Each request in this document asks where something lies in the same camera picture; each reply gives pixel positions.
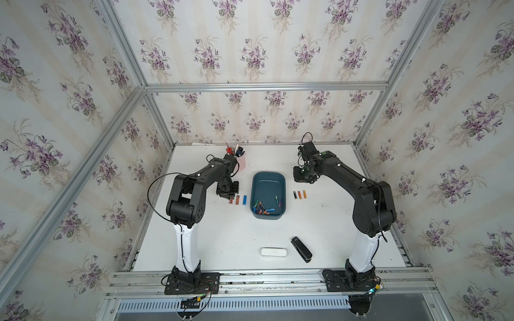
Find black stapler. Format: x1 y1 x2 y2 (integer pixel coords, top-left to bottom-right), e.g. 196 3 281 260
290 237 313 263

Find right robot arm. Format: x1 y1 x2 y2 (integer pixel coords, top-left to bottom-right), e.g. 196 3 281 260
293 142 397 274

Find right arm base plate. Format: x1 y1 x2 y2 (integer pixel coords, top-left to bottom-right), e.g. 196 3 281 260
322 268 381 294

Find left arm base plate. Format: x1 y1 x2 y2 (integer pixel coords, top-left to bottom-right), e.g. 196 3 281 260
161 272 221 295

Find pens in cup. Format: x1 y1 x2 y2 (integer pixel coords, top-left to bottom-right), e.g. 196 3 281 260
226 144 246 158

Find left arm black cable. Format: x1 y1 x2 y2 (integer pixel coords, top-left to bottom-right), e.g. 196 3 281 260
146 172 183 226

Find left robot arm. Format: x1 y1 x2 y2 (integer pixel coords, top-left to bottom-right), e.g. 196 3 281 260
166 154 239 277

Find white eraser case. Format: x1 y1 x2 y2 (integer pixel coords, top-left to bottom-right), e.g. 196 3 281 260
260 247 288 258

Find teal plastic storage box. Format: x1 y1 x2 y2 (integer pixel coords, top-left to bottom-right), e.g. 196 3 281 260
249 171 286 220

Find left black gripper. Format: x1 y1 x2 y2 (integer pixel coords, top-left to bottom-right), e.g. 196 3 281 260
217 178 239 199

